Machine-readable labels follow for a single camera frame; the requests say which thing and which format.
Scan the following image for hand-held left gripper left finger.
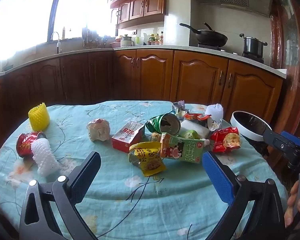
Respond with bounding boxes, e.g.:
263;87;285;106
19;151;102;240

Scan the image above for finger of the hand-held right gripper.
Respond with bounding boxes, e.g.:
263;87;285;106
281;131;300;147
262;129;300;160

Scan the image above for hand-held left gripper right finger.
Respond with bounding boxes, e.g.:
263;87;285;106
202;151;287;240

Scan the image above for white rimmed waste bin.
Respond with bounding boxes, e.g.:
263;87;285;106
230;110;274;160

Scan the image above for red snack packet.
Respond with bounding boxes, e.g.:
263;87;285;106
209;127;241;154

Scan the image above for white paper wrapper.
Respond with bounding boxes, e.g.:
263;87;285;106
87;118;110;142

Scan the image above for green milk carton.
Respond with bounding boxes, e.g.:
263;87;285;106
160;132;205;164

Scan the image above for tall white foam fruit net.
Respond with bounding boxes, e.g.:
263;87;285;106
31;138;60;177

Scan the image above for red carton box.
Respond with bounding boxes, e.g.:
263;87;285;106
111;120;145;153

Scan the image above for yellow snack packet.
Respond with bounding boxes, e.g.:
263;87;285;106
129;141;167;178

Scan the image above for red drink can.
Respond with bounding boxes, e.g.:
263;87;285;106
16;131;47;158

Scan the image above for yellow foam fruit net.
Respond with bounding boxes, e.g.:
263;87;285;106
28;102;50;130

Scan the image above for crushed green drink can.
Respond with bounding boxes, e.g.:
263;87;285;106
145;113;182;135

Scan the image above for light blue floral tablecloth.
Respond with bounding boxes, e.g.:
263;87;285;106
0;100;289;240

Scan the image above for torn red foil wrapper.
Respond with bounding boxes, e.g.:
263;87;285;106
184;113;224;130

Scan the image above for round white foam fruit net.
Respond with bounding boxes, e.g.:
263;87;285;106
205;103;224;123

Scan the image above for crumpled purple foil wrapper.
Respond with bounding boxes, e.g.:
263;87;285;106
172;100;190;119

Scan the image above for wooden glass door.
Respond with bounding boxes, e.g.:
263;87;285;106
270;0;300;140

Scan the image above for wooden lower cabinets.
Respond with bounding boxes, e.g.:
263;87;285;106
0;50;284;155

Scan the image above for wooden cabinets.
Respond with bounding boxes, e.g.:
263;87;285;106
0;50;284;155
106;0;188;30

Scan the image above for steel cooking pot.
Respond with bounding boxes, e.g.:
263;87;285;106
239;33;268;58

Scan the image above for black gas stove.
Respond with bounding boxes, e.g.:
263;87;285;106
197;44;265;64

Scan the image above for black wok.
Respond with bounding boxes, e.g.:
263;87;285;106
179;22;228;47

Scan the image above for curved sink faucet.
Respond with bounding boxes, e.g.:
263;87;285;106
51;32;62;54

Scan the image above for white electric cooker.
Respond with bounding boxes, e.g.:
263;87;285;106
120;34;135;47

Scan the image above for white kitchen countertop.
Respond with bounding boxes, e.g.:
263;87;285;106
0;44;288;80

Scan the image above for row of condiment bottles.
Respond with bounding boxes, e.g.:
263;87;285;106
147;31;165;46

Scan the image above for kitchen window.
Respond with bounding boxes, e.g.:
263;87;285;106
0;0;115;60

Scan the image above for wooden upper cabinets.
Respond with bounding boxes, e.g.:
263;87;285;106
106;0;188;30

